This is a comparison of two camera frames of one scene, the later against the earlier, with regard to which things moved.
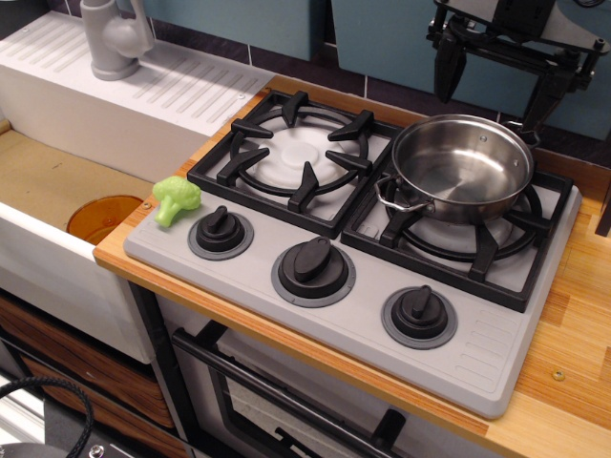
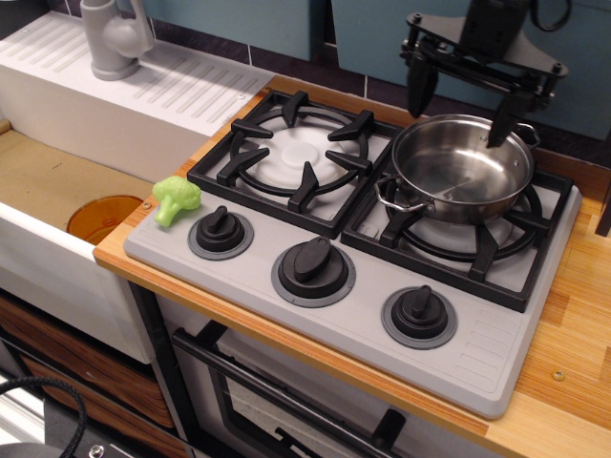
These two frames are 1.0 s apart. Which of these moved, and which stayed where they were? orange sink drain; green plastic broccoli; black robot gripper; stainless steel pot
Moved: black robot gripper
Stayed: stainless steel pot; orange sink drain; green plastic broccoli
